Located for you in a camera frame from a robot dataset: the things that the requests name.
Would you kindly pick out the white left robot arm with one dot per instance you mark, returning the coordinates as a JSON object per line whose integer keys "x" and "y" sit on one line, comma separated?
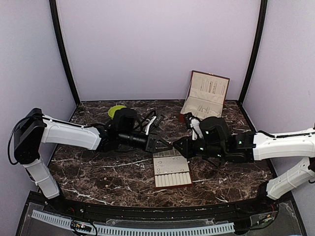
{"x": 37, "y": 128}

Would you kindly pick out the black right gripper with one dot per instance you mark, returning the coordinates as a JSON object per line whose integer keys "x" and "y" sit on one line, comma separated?
{"x": 186, "y": 151}

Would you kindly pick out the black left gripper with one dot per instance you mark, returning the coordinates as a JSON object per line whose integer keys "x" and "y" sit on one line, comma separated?
{"x": 152, "y": 140}

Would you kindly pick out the black front table rail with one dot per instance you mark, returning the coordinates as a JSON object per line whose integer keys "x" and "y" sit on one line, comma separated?
{"x": 232, "y": 212}

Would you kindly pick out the black frame post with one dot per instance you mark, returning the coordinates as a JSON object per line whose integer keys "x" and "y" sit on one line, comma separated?
{"x": 62, "y": 51}
{"x": 255, "y": 50}

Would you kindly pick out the green plastic bowl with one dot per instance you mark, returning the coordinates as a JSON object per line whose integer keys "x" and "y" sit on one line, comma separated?
{"x": 113, "y": 109}

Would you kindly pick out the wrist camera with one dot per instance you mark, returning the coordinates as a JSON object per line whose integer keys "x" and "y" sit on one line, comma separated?
{"x": 153, "y": 123}
{"x": 193, "y": 123}

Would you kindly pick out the black right frame post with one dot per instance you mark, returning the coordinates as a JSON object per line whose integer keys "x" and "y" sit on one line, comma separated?
{"x": 255, "y": 50}

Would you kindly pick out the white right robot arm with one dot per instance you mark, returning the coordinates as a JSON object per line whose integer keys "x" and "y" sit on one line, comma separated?
{"x": 210, "y": 138}

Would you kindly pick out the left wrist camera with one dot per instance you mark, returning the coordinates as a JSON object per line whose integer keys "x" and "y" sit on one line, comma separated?
{"x": 153, "y": 123}

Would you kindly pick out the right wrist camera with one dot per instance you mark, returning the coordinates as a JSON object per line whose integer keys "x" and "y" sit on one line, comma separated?
{"x": 193, "y": 123}

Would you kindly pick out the beige jewelry tray insert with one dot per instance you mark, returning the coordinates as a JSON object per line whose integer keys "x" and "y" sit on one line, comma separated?
{"x": 171, "y": 170}

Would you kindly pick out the white slotted cable duct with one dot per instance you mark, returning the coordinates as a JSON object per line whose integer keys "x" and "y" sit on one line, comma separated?
{"x": 133, "y": 228}

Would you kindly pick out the red wooden jewelry box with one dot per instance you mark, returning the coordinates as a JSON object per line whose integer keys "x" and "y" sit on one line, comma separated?
{"x": 206, "y": 95}

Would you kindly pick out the black left frame post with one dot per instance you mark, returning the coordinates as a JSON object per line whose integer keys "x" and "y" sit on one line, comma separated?
{"x": 62, "y": 51}

